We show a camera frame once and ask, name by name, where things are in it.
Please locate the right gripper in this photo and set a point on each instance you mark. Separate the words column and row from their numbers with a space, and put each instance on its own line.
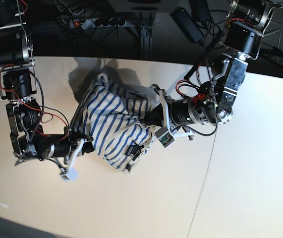
column 65, row 152

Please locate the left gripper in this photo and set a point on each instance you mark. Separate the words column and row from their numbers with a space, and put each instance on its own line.
column 160, row 115

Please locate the blue white striped T-shirt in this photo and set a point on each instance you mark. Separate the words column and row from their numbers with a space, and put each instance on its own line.
column 113, row 119

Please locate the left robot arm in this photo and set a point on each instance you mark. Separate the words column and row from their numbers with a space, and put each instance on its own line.
column 244, row 28

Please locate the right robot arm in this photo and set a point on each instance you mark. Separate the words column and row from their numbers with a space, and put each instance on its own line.
column 18, row 86

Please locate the black power adapter brick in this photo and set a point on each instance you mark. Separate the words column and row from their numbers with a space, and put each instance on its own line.
column 188, row 27

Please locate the black power strip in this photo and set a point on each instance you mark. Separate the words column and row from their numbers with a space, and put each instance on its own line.
column 87, row 23

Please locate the black tripod stand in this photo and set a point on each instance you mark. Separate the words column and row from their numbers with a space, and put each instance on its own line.
column 269, row 53

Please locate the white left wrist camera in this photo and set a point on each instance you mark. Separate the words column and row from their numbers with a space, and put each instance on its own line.
column 165, row 137

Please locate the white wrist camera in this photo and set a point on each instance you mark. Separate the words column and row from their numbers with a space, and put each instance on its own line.
column 165, row 137
column 69, row 175

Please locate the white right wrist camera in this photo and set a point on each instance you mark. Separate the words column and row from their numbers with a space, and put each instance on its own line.
column 69, row 175

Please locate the aluminium frame post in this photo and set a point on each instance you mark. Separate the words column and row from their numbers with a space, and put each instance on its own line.
column 146, row 25

